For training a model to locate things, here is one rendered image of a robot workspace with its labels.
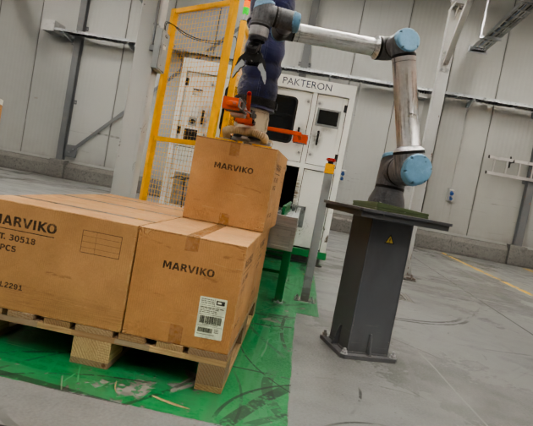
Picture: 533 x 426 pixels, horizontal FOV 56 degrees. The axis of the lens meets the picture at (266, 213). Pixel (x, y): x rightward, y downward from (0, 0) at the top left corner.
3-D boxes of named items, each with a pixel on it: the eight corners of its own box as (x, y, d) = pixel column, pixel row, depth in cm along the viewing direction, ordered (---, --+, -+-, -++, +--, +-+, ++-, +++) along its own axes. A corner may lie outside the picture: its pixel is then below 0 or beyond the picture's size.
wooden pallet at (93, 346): (95, 281, 306) (98, 258, 305) (254, 313, 299) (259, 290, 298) (-41, 337, 186) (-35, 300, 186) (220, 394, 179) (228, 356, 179)
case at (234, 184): (210, 212, 300) (222, 146, 297) (275, 225, 295) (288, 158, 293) (182, 217, 240) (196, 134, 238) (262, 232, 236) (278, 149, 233)
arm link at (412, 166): (416, 185, 253) (409, 35, 248) (435, 184, 236) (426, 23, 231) (388, 187, 250) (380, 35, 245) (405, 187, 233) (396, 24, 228)
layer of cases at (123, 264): (99, 258, 305) (109, 193, 303) (258, 290, 298) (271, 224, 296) (-34, 300, 186) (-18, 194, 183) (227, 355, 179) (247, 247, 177)
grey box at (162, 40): (157, 73, 390) (164, 35, 388) (164, 74, 389) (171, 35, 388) (150, 67, 370) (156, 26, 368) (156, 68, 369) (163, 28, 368)
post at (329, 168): (299, 297, 365) (325, 163, 359) (308, 300, 364) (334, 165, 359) (299, 300, 358) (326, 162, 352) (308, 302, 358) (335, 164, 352)
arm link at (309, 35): (396, 44, 259) (270, 19, 244) (408, 36, 247) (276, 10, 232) (393, 66, 259) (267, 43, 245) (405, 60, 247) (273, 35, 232)
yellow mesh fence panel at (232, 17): (125, 248, 438) (166, 8, 426) (134, 248, 445) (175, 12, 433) (186, 273, 380) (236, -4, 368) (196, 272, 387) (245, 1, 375)
